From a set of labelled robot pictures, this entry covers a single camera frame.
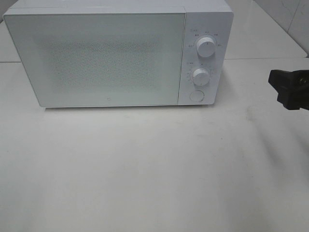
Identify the round white door-release button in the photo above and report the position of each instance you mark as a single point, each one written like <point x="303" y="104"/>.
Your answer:
<point x="197" y="96"/>

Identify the white microwave door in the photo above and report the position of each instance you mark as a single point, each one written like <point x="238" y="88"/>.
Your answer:
<point x="100" y="60"/>

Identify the white timer knob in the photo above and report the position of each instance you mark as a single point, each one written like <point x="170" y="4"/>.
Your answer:
<point x="201" y="77"/>

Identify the white microwave oven body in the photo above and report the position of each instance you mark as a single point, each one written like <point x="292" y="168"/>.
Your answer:
<point x="202" y="17"/>

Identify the upper white power knob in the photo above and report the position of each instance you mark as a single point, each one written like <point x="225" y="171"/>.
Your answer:
<point x="206" y="46"/>

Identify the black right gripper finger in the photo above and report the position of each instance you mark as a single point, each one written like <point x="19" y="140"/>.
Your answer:
<point x="292" y="88"/>

